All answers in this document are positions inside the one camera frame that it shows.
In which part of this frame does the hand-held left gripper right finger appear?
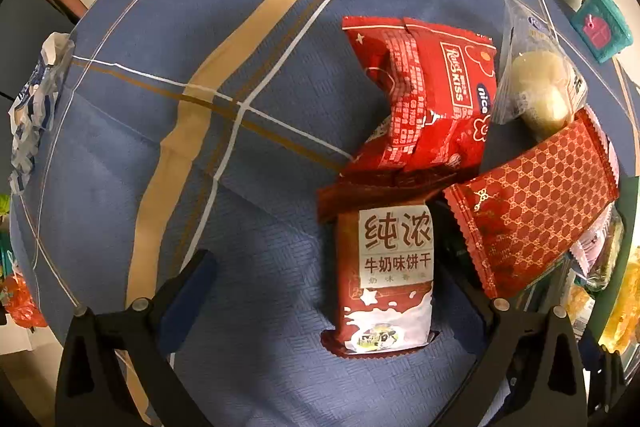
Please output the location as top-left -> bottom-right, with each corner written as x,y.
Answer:
435,252 -> 588,427

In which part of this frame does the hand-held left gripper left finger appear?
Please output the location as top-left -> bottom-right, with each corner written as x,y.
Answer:
54,248 -> 218,427

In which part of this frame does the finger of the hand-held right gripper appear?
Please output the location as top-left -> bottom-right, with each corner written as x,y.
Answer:
582,342 -> 632,418

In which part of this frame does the white tray with mint rim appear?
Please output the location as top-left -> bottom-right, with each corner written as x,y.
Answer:
582,202 -> 640,358

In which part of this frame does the yellow transparent snack packet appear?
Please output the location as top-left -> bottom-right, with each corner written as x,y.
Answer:
600,247 -> 640,353

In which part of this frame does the pink snack packet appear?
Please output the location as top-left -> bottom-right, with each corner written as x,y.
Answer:
570,107 -> 623,275

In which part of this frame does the red honeycomb pattern packet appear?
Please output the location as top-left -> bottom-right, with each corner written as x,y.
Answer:
442,110 -> 621,300

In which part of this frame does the clear packet with yellowish pastry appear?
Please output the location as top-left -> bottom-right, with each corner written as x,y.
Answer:
585,212 -> 626,293

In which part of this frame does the red milk biscuit packet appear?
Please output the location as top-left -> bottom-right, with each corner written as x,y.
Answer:
317,172 -> 458,358

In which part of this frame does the red snack packet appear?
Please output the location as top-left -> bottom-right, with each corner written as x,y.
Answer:
341,16 -> 498,175

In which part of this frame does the orange plastic bag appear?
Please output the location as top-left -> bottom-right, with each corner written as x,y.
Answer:
0,274 -> 48,330

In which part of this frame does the blue and white crumpled wrapper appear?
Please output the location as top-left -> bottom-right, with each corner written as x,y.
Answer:
9,32 -> 76,193

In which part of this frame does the clear packet with white cake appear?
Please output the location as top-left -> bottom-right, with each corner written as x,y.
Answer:
492,0 -> 588,140

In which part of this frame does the blue plaid tablecloth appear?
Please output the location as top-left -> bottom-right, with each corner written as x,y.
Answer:
10,0 -> 640,427

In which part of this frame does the dark cabinet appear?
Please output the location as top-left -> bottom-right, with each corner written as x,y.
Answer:
0,0 -> 76,103

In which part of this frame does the teal cube box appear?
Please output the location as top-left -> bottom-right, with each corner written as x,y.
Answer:
570,0 -> 633,64

